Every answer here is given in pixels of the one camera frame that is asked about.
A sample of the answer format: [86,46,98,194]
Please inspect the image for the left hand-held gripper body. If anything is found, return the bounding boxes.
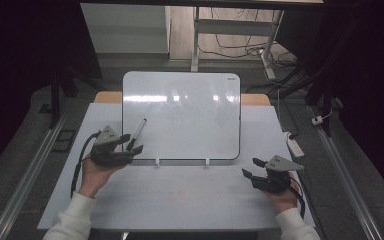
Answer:
[90,125,135,168]

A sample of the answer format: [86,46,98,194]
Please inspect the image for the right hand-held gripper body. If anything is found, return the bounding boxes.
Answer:
[250,154,305,194]

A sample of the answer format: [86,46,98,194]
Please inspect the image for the white marker with black cap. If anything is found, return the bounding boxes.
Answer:
[126,117,148,152]

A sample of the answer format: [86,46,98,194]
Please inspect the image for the white whiteboard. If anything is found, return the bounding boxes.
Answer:
[121,70,242,161]

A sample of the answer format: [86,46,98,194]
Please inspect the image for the person's right hand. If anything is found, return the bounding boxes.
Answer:
[265,171,301,215]

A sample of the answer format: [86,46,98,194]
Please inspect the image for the person's left hand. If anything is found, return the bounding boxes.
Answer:
[78,150,128,200]

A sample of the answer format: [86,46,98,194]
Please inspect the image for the white power strip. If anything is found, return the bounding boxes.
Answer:
[282,131,305,159]

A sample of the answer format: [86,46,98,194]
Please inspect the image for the wooden table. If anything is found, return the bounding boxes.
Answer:
[93,91,272,107]

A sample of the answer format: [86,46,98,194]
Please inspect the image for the black floor plate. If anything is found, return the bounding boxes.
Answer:
[51,129,78,154]

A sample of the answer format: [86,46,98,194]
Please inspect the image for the white table cover sheet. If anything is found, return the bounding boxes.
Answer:
[37,102,316,232]

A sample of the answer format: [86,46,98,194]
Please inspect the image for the black metal stand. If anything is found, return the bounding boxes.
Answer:
[39,64,81,130]
[304,63,335,138]

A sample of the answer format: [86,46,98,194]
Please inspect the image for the grey cabinet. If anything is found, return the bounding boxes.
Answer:
[80,3,172,55]

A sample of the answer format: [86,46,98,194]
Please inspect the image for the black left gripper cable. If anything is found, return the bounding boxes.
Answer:
[70,130,102,198]

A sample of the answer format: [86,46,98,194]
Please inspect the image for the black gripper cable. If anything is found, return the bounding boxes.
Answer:
[70,130,102,198]
[287,181,306,220]

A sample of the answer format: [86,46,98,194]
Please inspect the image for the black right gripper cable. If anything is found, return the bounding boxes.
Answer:
[287,181,306,220]

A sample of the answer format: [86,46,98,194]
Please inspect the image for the black power strip cable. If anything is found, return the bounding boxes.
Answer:
[276,88,302,141]

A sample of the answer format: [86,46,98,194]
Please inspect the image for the aluminium rail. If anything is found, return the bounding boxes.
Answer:
[0,108,72,240]
[308,105,384,240]

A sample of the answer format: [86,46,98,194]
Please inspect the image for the black floor cables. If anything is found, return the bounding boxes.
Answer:
[198,7,298,69]

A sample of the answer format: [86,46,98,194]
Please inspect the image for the white desk frame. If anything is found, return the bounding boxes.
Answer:
[190,6,285,81]

